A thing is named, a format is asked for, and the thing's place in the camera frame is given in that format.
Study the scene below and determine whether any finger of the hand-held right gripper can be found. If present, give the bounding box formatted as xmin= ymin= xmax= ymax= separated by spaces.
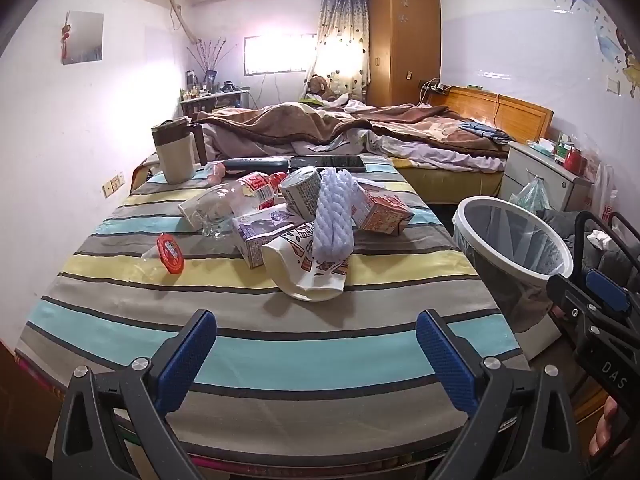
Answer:
xmin=546 ymin=274 xmax=640 ymax=361
xmin=586 ymin=269 xmax=640 ymax=331

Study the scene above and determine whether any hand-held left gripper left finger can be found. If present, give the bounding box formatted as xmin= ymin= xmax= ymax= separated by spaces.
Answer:
xmin=52 ymin=308 xmax=218 ymax=480

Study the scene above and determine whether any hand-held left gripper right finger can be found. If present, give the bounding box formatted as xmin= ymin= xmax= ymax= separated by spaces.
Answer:
xmin=416 ymin=310 xmax=586 ymax=480

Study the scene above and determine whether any white bin with liner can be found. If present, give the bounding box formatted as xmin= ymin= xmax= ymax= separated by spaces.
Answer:
xmin=452 ymin=196 xmax=575 ymax=333

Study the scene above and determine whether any purple milk carton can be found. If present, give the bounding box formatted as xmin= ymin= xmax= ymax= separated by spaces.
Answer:
xmin=232 ymin=205 xmax=306 ymax=268

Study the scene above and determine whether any clear crushed plastic bottle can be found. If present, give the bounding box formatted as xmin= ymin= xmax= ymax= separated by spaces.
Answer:
xmin=177 ymin=170 xmax=288 ymax=238

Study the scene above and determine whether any orange drink carton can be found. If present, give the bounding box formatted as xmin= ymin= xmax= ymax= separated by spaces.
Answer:
xmin=352 ymin=180 xmax=416 ymax=237

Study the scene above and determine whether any pink wrapper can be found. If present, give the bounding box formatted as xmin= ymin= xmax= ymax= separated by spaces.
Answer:
xmin=197 ymin=162 xmax=227 ymax=188

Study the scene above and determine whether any white foam fruit net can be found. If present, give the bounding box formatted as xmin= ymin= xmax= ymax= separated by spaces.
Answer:
xmin=311 ymin=166 xmax=357 ymax=263

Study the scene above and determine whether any person's right hand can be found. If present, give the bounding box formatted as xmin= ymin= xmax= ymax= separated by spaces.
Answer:
xmin=588 ymin=396 xmax=633 ymax=462

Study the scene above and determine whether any black chair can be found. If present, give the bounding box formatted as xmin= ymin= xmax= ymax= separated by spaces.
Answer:
xmin=540 ymin=210 xmax=640 ymax=321

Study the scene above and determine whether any striped tablecloth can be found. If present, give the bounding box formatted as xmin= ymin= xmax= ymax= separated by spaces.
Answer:
xmin=15 ymin=157 xmax=531 ymax=466

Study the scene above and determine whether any white plastic bag red print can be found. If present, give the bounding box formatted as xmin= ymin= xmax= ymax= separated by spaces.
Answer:
xmin=582 ymin=162 xmax=618 ymax=226

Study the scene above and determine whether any clear plastic bag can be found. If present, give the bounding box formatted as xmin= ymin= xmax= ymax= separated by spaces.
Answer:
xmin=509 ymin=175 xmax=553 ymax=216

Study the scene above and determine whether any grey nightstand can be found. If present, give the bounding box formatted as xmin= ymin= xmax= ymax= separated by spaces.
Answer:
xmin=500 ymin=140 xmax=593 ymax=213

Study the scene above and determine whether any yellow mattress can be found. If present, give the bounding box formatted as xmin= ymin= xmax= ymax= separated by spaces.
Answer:
xmin=390 ymin=157 xmax=506 ymax=206

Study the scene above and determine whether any blue folded cloth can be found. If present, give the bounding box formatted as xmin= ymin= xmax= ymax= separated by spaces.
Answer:
xmin=457 ymin=121 xmax=513 ymax=145

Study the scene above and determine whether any wooden bed headboard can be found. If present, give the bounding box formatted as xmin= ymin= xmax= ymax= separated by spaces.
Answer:
xmin=432 ymin=85 xmax=555 ymax=143

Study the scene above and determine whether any beige thermos jug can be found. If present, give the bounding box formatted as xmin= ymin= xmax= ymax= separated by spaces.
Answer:
xmin=151 ymin=117 xmax=208 ymax=184

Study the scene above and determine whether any dark glasses case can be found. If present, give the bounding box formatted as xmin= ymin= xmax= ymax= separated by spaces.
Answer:
xmin=221 ymin=156 xmax=291 ymax=176

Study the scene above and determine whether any bed with brown blanket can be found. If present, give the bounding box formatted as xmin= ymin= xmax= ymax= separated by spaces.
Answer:
xmin=200 ymin=99 xmax=508 ymax=171

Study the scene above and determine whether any black smartphone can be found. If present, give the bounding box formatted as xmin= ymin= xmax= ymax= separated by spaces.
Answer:
xmin=288 ymin=154 xmax=367 ymax=173

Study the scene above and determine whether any brown blanket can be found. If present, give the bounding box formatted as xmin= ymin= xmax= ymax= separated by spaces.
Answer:
xmin=196 ymin=101 xmax=508 ymax=161

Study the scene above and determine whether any cluttered white shelf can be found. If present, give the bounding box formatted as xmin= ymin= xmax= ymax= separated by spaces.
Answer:
xmin=180 ymin=89 xmax=251 ymax=121

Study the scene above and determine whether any vase with dry branches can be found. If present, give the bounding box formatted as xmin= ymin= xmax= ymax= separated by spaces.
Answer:
xmin=187 ymin=36 xmax=238 ymax=92

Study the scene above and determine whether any brown teddy bear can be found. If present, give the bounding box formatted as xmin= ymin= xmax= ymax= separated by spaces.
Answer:
xmin=302 ymin=75 xmax=337 ymax=102

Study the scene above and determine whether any wooden wardrobe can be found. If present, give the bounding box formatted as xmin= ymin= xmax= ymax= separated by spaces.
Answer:
xmin=368 ymin=0 xmax=442 ymax=107

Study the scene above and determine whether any window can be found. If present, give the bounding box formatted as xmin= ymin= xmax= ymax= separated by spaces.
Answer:
xmin=243 ymin=35 xmax=318 ymax=75

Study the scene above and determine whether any spotted curtain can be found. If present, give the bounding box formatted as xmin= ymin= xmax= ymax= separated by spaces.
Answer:
xmin=302 ymin=0 xmax=372 ymax=103

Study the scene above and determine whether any wall socket row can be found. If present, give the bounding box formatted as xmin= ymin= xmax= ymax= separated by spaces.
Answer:
xmin=102 ymin=172 xmax=126 ymax=198

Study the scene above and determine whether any cartoon couple wall sticker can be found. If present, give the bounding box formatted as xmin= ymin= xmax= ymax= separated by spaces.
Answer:
xmin=595 ymin=10 xmax=640 ymax=101

